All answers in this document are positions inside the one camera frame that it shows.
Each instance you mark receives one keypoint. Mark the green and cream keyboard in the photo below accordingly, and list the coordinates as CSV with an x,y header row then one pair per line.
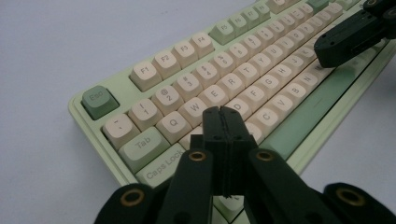
x,y
230,81

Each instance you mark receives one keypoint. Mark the white table cover board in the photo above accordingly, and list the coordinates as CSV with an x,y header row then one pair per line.
x,y
46,46

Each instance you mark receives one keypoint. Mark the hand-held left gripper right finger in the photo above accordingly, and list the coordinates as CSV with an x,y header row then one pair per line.
x,y
236,140

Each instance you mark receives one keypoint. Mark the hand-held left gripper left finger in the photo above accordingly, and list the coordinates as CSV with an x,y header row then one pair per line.
x,y
214,140

